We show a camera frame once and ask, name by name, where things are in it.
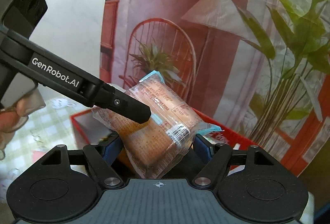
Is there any person's left hand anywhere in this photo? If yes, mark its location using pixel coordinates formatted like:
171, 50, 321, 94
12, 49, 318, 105
0, 84, 46, 161

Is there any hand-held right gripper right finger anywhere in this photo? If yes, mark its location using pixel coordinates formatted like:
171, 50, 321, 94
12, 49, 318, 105
193, 134, 276, 188

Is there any packaged sliced bread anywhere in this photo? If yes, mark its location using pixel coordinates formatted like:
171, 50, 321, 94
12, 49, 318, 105
92, 70, 225, 179

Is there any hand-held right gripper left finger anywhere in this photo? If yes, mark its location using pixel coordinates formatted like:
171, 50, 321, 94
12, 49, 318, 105
39, 136, 124, 189

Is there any checkered tablecloth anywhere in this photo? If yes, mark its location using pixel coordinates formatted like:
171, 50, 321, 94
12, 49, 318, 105
0, 96, 110, 188

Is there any printed room scene backdrop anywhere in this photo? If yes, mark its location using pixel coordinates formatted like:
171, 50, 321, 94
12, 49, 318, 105
99, 0, 330, 178

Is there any red cardboard box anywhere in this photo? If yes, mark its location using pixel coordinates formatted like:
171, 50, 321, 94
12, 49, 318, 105
70, 107, 261, 171

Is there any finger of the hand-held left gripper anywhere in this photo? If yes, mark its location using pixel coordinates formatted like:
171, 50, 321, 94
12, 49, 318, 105
79, 81, 152, 124

